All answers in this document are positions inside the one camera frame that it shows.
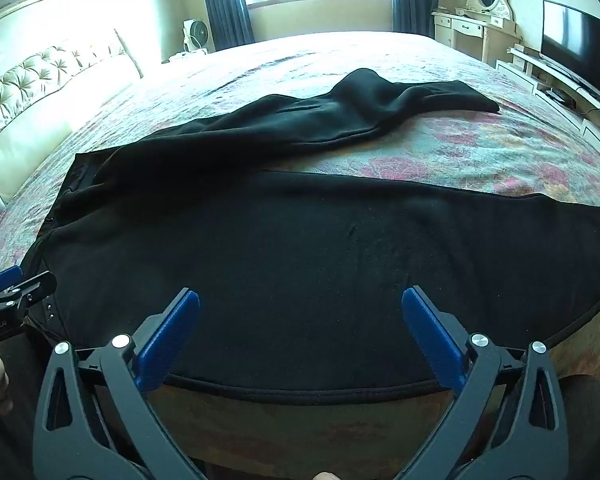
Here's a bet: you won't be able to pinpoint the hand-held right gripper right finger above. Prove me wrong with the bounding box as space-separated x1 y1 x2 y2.
395 285 567 480

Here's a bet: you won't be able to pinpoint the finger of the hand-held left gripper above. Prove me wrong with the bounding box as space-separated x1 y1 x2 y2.
0 271 57 317
0 266 25 295

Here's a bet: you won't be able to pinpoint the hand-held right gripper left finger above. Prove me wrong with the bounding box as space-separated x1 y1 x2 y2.
32 287 209 480

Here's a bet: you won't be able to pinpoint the black pants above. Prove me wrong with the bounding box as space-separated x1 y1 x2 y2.
20 67 600 403

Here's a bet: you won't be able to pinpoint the cream tufted headboard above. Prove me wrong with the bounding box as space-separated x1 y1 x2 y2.
0 27 144 233

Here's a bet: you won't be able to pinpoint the floral bedspread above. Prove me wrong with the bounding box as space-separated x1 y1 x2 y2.
0 30 600 478

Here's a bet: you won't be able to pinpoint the black set-top box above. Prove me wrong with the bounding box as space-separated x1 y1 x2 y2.
545 88 577 107

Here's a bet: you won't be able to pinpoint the white television stand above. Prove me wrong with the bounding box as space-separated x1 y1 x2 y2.
495 45 600 157

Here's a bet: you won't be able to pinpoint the white fan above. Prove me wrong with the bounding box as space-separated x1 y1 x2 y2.
182 18 211 56

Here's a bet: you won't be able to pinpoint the cream dressing table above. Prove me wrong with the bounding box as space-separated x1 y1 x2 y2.
431 7 524 67

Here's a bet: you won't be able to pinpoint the black flat television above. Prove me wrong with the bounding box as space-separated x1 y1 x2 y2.
539 0 600 114

